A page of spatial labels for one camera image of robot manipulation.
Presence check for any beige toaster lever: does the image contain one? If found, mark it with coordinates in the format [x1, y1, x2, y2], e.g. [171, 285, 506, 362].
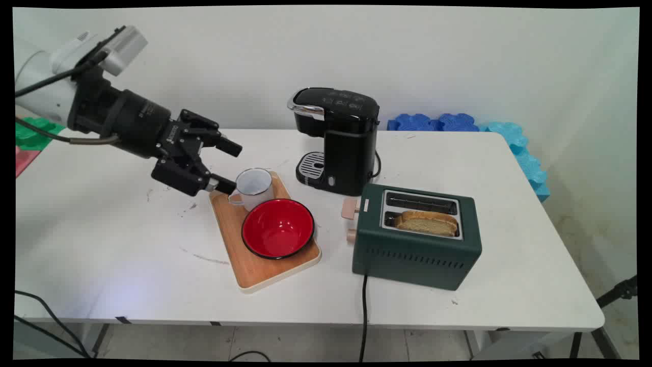
[341, 197, 363, 221]

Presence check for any green toaster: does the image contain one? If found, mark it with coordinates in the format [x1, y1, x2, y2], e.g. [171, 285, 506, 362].
[351, 182, 483, 292]

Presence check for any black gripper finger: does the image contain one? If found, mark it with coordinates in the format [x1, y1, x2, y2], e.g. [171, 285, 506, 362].
[151, 153, 238, 197]
[171, 109, 243, 158]

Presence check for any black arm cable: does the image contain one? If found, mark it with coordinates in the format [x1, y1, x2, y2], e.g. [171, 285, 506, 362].
[15, 48, 110, 98]

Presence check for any black toaster power cable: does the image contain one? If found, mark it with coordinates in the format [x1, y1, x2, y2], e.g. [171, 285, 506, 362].
[359, 274, 369, 362]

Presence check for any red foam mat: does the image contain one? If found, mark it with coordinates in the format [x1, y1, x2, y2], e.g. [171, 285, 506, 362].
[15, 145, 42, 178]

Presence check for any wooden serving tray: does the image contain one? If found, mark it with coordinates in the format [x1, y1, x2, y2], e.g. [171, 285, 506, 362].
[209, 171, 322, 295]

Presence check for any white enamel mug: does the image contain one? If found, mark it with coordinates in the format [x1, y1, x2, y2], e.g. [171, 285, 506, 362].
[227, 168, 275, 212]

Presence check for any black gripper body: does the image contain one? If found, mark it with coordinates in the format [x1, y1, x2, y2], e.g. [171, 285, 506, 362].
[69, 66, 180, 160]

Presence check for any blue foam mat piece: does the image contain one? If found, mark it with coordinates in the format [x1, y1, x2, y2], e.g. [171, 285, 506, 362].
[387, 113, 440, 132]
[437, 113, 480, 133]

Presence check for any black tripod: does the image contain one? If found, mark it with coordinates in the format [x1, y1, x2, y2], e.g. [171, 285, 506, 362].
[569, 275, 638, 360]

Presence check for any black hanging cable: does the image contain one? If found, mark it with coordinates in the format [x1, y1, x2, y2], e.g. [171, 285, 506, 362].
[15, 315, 90, 358]
[15, 290, 93, 358]

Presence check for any red bowl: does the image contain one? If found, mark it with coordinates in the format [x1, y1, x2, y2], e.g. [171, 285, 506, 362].
[241, 198, 315, 260]

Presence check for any white table leg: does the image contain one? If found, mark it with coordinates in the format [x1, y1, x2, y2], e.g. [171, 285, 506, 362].
[465, 329, 510, 359]

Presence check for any cyan foam mat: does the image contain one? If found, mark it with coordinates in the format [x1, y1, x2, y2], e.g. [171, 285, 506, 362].
[478, 121, 551, 203]

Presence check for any grey-tipped arm cable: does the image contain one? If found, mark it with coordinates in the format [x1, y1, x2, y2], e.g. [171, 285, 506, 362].
[15, 117, 122, 145]

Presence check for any green foam mat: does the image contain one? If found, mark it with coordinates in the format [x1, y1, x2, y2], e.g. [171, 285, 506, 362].
[15, 117, 67, 151]

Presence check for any black floor cable loop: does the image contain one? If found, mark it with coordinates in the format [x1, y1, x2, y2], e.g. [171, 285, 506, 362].
[228, 350, 271, 362]

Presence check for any toast slice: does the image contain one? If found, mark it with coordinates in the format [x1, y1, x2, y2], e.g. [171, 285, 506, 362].
[394, 210, 459, 238]

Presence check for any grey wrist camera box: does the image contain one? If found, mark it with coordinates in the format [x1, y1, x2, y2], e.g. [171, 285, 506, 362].
[50, 25, 149, 77]

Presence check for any black coffee machine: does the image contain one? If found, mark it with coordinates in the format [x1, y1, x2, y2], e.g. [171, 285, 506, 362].
[287, 87, 381, 197]

